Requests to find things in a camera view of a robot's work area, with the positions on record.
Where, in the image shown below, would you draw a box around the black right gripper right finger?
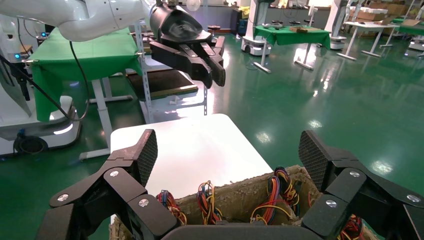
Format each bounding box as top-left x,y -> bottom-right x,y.
298,130 -> 424,240

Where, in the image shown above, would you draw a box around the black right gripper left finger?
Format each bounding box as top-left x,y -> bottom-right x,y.
49,129 -> 178,240

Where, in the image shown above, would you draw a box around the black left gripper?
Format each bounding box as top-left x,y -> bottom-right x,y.
149,3 -> 227,90

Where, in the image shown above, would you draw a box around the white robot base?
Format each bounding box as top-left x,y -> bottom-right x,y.
408,35 -> 424,52

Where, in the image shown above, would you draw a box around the dark brown board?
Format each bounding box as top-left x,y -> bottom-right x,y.
127,68 -> 200,100

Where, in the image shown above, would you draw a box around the metal angle-iron shelf rack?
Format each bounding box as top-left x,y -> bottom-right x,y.
127,19 -> 209,125

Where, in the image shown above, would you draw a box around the white round fan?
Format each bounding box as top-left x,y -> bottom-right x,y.
185,0 -> 202,12

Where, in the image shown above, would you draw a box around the white wheeled robot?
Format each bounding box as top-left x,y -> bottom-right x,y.
324,0 -> 353,51
241,0 -> 276,57

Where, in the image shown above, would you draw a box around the green tablecloth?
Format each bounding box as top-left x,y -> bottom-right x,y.
253,24 -> 332,51
28,27 -> 143,123

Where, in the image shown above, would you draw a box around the brown divided cardboard box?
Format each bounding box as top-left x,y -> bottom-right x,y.
109,164 -> 379,240

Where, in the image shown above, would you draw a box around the flat brown box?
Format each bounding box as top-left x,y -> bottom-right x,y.
289,25 -> 319,34

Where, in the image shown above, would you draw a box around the white robot body with base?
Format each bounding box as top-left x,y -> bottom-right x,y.
0,14 -> 82,157

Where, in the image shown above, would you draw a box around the white table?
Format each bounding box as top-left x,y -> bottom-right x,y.
337,20 -> 401,62

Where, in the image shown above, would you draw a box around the green covered table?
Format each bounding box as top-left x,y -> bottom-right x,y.
392,18 -> 424,37

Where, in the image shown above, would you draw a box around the stacked cardboard boxes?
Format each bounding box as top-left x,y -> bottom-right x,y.
351,6 -> 388,21

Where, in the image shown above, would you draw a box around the white table frame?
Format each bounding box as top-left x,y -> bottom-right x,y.
253,43 -> 316,74
78,76 -> 134,162

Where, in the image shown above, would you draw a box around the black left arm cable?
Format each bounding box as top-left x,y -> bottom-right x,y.
0,40 -> 91,123

